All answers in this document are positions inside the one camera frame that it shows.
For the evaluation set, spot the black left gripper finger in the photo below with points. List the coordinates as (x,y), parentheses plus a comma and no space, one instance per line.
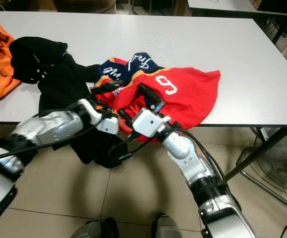
(106,88)

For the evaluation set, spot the red navy jersey shirt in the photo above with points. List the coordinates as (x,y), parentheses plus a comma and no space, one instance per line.
(188,91)

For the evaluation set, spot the black shirt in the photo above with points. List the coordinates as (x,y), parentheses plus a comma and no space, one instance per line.
(64,84)

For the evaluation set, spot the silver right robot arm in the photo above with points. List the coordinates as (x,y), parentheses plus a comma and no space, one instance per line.
(198,163)

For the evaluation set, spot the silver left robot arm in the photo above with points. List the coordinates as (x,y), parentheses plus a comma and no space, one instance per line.
(49,129)

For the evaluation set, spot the white table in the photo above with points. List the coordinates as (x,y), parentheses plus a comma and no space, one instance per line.
(188,34)
(237,5)

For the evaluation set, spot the orange garment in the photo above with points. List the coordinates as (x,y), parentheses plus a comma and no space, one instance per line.
(2,69)

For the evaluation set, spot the grey robot left foot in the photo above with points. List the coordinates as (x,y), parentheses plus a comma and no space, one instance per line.
(93,229)

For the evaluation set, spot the grey robot foot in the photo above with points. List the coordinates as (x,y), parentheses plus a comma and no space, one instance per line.
(165,228)
(93,229)

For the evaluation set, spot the grey robot right foot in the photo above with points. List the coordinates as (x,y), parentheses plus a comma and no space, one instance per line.
(165,228)

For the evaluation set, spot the black floor fan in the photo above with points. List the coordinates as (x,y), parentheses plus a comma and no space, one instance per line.
(277,168)

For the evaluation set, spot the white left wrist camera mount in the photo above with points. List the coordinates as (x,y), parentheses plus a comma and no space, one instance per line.
(103,121)

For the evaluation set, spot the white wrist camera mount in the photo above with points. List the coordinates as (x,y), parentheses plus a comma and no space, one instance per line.
(150,123)
(103,121)

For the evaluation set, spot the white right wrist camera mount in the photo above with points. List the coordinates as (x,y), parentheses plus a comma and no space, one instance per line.
(150,123)

